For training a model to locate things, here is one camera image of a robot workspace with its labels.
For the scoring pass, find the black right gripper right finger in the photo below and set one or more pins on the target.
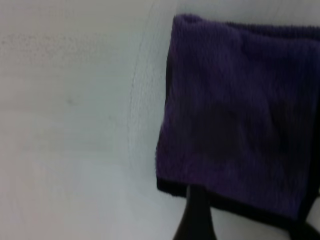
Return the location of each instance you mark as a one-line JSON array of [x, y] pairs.
[[308, 231]]

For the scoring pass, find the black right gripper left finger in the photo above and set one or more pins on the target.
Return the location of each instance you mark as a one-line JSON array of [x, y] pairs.
[[196, 220]]

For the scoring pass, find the purple microfiber cloth black trim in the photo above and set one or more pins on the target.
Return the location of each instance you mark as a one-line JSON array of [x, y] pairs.
[[237, 112]]

